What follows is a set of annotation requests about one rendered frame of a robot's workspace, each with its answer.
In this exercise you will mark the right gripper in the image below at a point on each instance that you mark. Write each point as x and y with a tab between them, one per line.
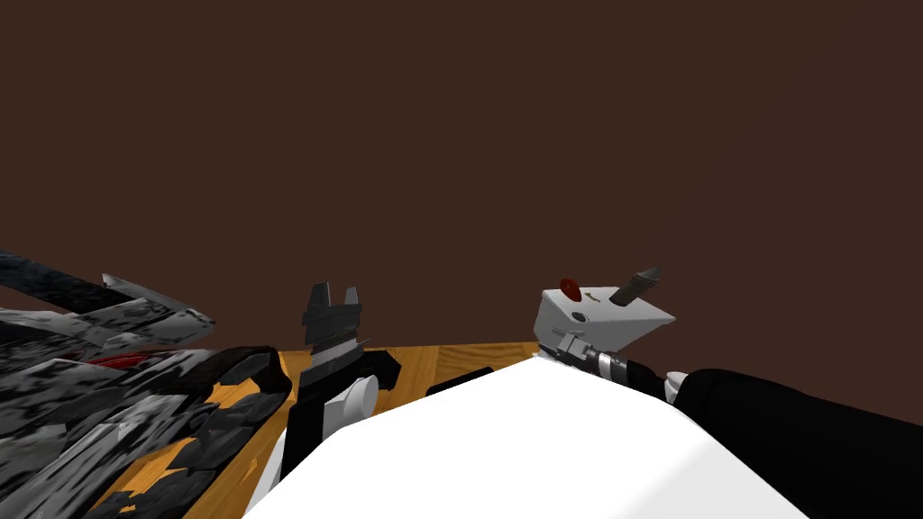
571	347

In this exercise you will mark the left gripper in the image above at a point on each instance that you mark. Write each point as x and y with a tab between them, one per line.
332	328

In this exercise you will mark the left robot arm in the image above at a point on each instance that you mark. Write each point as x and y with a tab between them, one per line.
346	404

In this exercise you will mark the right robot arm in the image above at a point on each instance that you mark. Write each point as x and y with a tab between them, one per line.
793	440

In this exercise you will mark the grey box with red knob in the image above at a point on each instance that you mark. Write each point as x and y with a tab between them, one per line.
613	321

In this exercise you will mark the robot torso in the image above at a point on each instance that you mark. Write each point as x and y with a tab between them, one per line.
519	454

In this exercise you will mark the black grey mottled furniture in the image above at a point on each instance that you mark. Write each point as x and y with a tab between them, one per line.
94	404

